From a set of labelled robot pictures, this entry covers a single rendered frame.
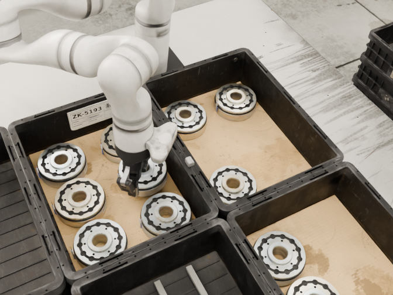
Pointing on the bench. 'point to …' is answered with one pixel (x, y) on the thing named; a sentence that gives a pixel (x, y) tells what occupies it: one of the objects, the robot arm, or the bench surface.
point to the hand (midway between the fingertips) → (137, 181)
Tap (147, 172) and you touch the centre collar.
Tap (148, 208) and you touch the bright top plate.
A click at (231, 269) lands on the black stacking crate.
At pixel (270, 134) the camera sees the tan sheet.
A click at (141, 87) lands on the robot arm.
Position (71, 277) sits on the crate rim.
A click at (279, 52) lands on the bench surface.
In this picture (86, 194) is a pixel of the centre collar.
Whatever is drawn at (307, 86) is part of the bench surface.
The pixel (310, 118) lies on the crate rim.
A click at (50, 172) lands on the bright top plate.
